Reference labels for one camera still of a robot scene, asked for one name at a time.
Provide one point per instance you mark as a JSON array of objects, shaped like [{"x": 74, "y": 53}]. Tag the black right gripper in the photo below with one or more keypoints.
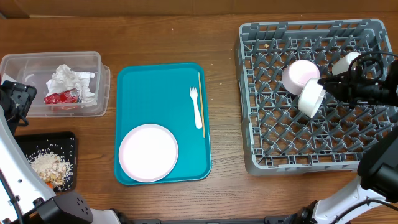
[{"x": 347, "y": 88}]

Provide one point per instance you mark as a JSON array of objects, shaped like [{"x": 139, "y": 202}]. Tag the white paper cup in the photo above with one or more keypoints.
[{"x": 342, "y": 65}]

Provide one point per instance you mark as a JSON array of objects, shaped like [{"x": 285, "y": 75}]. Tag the white round bowl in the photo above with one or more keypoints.
[{"x": 311, "y": 97}]

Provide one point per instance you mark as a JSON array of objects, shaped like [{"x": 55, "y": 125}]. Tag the pink round bowl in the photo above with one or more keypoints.
[{"x": 296, "y": 75}]

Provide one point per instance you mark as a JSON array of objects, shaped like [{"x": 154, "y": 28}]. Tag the wooden chopstick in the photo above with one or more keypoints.
[{"x": 201, "y": 104}]

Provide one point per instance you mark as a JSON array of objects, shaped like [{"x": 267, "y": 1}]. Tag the white plastic fork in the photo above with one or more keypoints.
[{"x": 194, "y": 96}]

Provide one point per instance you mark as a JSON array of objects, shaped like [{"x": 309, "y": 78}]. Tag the large pink plate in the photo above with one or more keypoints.
[{"x": 148, "y": 153}]

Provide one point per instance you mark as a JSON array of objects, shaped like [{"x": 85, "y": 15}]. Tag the red snack wrapper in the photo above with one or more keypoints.
[{"x": 68, "y": 96}]

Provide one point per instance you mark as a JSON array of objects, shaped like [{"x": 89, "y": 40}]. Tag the white paper tissue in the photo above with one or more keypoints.
[{"x": 62, "y": 80}]

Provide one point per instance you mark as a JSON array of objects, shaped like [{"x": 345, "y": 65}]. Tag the white napkin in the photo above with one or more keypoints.
[{"x": 82, "y": 81}]

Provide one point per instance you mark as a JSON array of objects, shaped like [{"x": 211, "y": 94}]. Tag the orange carrot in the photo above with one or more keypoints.
[{"x": 50, "y": 185}]

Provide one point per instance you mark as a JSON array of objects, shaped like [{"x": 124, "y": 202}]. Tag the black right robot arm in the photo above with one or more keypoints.
[{"x": 376, "y": 181}]

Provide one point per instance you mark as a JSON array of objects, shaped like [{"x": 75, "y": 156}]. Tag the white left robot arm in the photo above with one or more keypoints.
[{"x": 23, "y": 192}]

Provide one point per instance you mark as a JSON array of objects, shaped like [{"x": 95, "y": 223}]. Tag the black food waste tray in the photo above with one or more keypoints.
[{"x": 62, "y": 144}]

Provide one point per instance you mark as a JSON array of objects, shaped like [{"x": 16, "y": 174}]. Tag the clear plastic waste bin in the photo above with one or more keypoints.
[{"x": 36, "y": 69}]

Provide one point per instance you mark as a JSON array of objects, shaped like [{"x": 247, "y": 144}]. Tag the grey plastic dish rack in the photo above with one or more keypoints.
[{"x": 278, "y": 138}]

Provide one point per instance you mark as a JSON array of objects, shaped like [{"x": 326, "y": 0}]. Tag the teal plastic serving tray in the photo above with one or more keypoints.
[{"x": 160, "y": 94}]

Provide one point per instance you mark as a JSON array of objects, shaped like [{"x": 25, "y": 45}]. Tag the rice and peanuts pile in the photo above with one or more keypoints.
[{"x": 52, "y": 167}]

